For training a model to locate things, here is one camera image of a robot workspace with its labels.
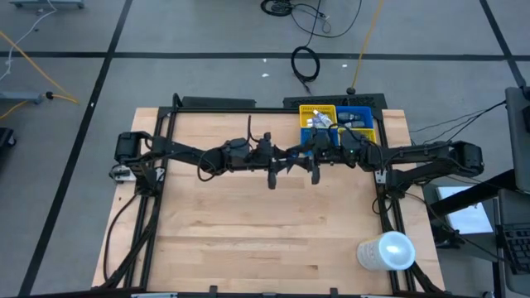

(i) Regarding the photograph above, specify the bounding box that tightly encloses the black keyboard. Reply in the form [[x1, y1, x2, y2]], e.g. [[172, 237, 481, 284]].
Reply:
[[501, 224, 530, 276]]

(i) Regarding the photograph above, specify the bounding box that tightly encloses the white plastic canister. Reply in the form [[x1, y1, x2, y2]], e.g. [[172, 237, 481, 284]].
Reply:
[[355, 230, 417, 272]]

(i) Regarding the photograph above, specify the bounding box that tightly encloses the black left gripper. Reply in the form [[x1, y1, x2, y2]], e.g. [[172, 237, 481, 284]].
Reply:
[[249, 132, 292, 190]]

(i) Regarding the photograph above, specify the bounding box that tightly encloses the black cable bundle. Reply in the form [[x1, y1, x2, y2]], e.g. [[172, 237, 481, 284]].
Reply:
[[259, 0, 364, 39]]

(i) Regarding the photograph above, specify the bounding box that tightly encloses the coiled black floor cable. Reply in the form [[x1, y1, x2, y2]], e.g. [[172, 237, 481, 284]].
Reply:
[[289, 44, 322, 95]]

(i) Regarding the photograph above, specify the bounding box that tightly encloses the black caster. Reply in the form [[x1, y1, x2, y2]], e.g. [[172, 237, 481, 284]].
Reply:
[[0, 127, 17, 149]]

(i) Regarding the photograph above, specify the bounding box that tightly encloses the grey desk panel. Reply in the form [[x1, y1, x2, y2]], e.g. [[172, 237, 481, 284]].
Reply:
[[503, 85, 530, 194]]

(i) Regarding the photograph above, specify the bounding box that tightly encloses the white cable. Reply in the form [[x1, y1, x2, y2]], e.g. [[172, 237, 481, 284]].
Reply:
[[0, 0, 58, 82]]

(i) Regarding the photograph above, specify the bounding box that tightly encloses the black metal beam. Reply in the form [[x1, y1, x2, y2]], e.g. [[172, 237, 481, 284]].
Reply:
[[430, 168, 518, 217]]

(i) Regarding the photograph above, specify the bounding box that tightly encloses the blue plastic basket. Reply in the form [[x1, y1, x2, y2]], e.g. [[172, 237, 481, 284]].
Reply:
[[335, 105, 374, 130], [300, 127, 340, 147]]

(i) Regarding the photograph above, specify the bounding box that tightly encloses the yellow cable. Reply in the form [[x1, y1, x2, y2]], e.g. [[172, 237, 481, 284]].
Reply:
[[350, 0, 385, 94], [0, 30, 80, 122]]

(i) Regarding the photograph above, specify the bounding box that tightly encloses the black aluminium table frame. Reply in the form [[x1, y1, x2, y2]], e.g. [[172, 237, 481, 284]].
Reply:
[[99, 105, 446, 298]]

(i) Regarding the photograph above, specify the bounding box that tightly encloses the black rectangular block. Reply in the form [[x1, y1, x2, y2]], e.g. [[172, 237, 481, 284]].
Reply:
[[181, 95, 257, 109]]

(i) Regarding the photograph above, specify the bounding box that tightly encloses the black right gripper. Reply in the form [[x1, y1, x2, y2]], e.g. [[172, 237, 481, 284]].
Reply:
[[287, 128, 345, 185]]

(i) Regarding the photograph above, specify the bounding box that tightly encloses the white sheet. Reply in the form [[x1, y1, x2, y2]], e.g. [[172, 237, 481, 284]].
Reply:
[[436, 185, 494, 236]]

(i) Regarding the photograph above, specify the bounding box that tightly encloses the black perforated plate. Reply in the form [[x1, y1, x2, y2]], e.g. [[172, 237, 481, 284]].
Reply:
[[282, 93, 388, 111]]

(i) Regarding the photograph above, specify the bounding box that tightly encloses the grey metal floor bar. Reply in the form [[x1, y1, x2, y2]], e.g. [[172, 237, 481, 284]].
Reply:
[[7, 0, 86, 10], [0, 91, 43, 104]]

